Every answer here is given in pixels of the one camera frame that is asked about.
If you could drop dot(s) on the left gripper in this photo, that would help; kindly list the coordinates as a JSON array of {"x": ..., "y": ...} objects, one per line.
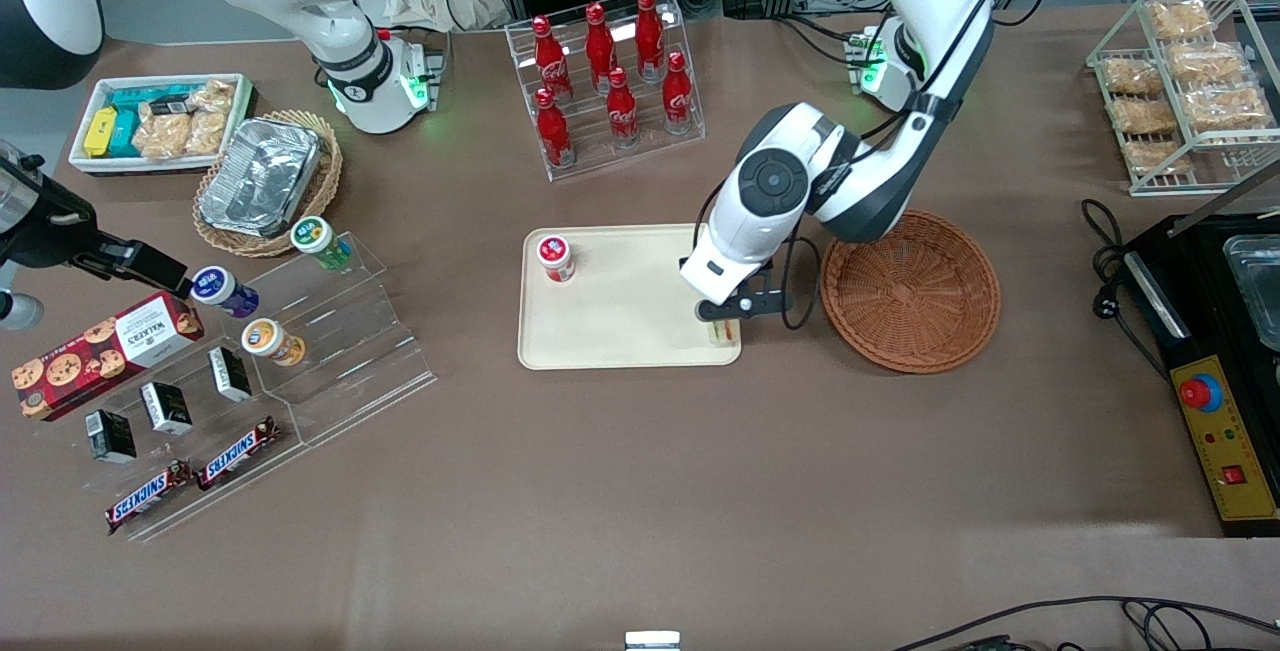
[{"x": 683, "y": 262}]

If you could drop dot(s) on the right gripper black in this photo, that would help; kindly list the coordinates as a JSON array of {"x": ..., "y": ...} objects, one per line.
[{"x": 48, "y": 235}]

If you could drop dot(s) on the triangle sandwich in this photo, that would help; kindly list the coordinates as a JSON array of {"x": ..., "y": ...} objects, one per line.
[{"x": 726, "y": 332}]

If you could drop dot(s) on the light rectangular plastic tray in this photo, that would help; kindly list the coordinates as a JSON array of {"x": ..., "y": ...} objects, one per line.
[{"x": 620, "y": 321}]

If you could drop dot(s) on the light oval wicker basket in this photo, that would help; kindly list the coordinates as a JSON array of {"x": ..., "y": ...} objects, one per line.
[{"x": 325, "y": 181}]

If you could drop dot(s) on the round brown wicker basket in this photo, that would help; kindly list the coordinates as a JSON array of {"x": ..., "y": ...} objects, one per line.
[{"x": 910, "y": 301}]

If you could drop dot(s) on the jar with blue lid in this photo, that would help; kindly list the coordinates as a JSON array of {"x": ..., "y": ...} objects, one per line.
[{"x": 225, "y": 291}]

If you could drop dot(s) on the red Walkers cookie box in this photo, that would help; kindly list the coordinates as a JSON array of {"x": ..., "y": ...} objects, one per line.
[{"x": 100, "y": 356}]

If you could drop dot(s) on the white rectangular snack bin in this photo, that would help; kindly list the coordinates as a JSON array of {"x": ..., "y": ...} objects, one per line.
[{"x": 85, "y": 166}]

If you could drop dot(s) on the clear bag of crackers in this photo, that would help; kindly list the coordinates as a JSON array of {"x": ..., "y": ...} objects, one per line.
[
  {"x": 162, "y": 136},
  {"x": 207, "y": 131},
  {"x": 215, "y": 96}
]

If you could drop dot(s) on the teal snack box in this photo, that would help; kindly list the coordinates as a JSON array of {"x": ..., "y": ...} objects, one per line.
[
  {"x": 125, "y": 136},
  {"x": 140, "y": 96}
]

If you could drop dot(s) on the small black carton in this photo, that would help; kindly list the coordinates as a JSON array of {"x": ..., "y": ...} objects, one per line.
[
  {"x": 230, "y": 374},
  {"x": 110, "y": 436},
  {"x": 166, "y": 408}
]

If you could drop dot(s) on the yellow snack box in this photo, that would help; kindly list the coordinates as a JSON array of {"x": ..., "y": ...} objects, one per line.
[{"x": 100, "y": 131}]

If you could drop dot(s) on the aluminium foil container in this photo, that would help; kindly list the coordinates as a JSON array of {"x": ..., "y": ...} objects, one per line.
[{"x": 260, "y": 176}]

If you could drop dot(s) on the jar with orange lid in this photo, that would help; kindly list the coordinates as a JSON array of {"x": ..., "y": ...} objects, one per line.
[{"x": 272, "y": 341}]

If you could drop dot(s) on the white jar red lid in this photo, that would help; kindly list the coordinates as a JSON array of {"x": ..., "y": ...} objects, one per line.
[{"x": 556, "y": 259}]

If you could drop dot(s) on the jar with green lid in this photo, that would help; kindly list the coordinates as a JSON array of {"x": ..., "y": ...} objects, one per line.
[{"x": 320, "y": 241}]

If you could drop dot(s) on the clear acrylic bottle rack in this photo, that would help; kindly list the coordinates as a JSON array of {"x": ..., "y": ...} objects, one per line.
[{"x": 640, "y": 146}]

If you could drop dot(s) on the Snickers bar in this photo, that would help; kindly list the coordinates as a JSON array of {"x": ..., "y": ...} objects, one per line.
[
  {"x": 148, "y": 497},
  {"x": 238, "y": 453}
]

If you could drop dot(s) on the red cola bottle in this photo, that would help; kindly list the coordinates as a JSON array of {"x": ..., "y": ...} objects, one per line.
[
  {"x": 650, "y": 31},
  {"x": 678, "y": 101},
  {"x": 601, "y": 49},
  {"x": 553, "y": 136},
  {"x": 622, "y": 111},
  {"x": 551, "y": 66}
]

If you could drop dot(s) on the clear acrylic stepped stand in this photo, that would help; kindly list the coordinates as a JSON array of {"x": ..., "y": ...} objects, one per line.
[
  {"x": 260, "y": 461},
  {"x": 350, "y": 351}
]

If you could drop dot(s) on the small white block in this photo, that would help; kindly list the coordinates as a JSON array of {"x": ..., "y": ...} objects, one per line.
[{"x": 652, "y": 641}]

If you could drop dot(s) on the bagged pastry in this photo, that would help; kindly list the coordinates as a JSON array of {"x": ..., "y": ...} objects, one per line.
[
  {"x": 1226, "y": 108},
  {"x": 1205, "y": 62},
  {"x": 1178, "y": 19},
  {"x": 1132, "y": 77},
  {"x": 1145, "y": 116},
  {"x": 1160, "y": 158}
]

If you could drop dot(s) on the black sealing machine yellow panel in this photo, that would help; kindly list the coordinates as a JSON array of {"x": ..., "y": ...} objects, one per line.
[{"x": 1225, "y": 431}]

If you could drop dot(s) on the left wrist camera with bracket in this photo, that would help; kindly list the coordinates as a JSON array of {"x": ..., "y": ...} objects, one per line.
[{"x": 750, "y": 307}]

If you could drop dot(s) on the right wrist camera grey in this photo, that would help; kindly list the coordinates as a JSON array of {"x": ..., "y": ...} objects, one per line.
[{"x": 20, "y": 311}]

